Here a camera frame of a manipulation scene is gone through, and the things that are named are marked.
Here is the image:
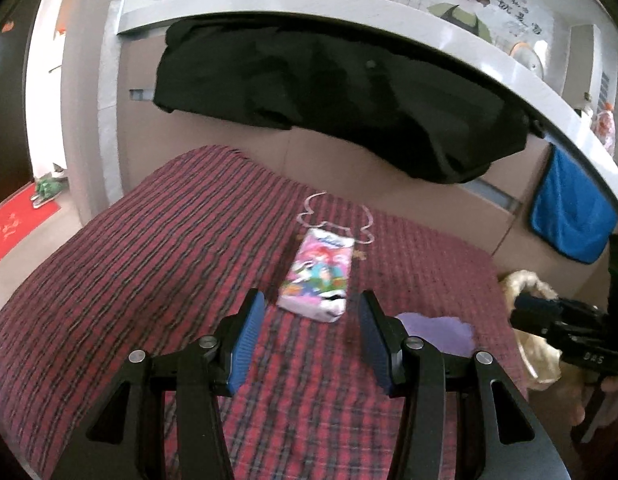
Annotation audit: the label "red door mat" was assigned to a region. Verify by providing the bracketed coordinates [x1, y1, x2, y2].
[0, 183, 60, 261]

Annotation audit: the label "black refrigerator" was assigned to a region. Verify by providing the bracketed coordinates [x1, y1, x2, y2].
[0, 0, 40, 204]

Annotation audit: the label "black cloth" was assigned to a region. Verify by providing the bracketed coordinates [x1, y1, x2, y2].
[154, 14, 531, 184]

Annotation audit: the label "blue towel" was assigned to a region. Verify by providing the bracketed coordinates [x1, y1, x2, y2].
[529, 146, 618, 264]

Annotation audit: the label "purple paper piece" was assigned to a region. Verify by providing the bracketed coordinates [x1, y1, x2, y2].
[396, 312, 476, 358]

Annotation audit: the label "grey kitchen countertop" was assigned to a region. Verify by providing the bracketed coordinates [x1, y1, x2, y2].
[116, 0, 618, 212]

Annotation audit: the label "orange-capped plastic bottle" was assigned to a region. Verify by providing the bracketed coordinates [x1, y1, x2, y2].
[592, 102, 616, 157]

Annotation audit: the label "pink cartoon tissue pack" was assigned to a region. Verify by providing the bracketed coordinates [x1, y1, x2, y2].
[277, 228, 355, 323]

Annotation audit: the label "round glass lid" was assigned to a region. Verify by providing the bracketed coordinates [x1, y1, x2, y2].
[510, 41, 544, 80]

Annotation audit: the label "right hand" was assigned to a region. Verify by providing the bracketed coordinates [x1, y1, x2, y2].
[570, 375, 618, 428]

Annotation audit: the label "beige trash bag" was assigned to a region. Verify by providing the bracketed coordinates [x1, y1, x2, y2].
[499, 270, 562, 391]

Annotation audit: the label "green slippers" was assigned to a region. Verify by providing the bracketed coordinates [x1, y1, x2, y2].
[30, 177, 68, 209]

